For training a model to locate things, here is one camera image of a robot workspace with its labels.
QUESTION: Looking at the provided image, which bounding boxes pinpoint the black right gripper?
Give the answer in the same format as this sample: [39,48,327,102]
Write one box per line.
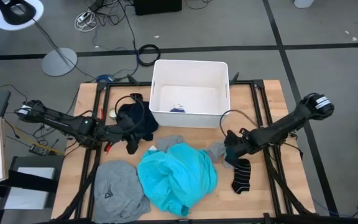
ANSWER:
[224,128,252,166]

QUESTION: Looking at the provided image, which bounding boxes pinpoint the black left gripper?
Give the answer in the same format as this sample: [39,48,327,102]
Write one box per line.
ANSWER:
[116,121,143,156]

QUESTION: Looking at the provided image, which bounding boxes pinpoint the light blue cloth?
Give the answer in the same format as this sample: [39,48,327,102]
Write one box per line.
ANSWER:
[156,134,186,153]

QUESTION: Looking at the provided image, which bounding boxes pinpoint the gray sock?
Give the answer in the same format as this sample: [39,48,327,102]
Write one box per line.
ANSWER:
[206,142,233,169]

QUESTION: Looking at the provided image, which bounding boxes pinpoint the black striped sock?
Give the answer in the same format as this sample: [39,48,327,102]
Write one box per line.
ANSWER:
[231,158,252,195]

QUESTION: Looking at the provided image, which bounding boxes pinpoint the dark navy garment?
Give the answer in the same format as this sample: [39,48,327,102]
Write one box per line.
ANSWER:
[116,101,160,142]

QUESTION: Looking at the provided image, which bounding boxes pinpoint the gray t-shirt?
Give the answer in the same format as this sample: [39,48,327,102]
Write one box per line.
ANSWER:
[93,159,152,224]

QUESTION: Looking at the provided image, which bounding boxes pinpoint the turquoise shirt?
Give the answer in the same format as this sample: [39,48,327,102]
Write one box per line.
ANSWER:
[136,142,219,218]

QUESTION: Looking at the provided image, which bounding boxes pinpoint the white plastic bin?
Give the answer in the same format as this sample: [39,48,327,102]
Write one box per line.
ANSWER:
[149,59,231,129]

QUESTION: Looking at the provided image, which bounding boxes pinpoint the small black electronics box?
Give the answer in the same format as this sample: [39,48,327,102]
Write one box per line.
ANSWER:
[28,143,48,156]

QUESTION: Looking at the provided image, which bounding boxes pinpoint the black shelf cart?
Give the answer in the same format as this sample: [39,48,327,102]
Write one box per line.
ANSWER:
[0,155,65,212]

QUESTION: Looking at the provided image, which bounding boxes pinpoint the floor lamp with disc base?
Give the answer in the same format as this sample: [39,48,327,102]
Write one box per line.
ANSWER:
[0,0,78,78]

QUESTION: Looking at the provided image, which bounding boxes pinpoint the white container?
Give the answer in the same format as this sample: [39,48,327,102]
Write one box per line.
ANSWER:
[293,0,316,9]

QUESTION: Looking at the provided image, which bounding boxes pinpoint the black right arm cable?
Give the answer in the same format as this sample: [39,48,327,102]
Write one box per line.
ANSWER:
[219,109,261,138]

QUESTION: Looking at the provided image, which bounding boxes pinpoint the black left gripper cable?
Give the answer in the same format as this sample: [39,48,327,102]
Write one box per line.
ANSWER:
[114,94,146,133]

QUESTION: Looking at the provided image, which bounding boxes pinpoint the black metal table frame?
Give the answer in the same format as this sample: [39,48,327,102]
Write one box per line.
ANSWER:
[53,72,316,224]

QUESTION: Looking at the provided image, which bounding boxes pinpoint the coiled black cable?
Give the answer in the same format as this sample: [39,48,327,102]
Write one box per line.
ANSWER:
[137,44,162,67]

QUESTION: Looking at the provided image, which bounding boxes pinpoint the yellow cable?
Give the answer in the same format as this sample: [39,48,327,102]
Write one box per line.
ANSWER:
[4,119,65,156]

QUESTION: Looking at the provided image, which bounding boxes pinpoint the thin blue floor cable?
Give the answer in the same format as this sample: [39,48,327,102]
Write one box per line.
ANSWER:
[311,198,358,218]

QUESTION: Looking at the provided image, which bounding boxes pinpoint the tangled black floor cables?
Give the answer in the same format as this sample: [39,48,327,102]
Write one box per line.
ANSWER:
[84,0,138,52]

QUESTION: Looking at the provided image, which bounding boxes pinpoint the white cable bundle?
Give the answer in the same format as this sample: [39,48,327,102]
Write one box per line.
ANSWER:
[73,10,98,33]

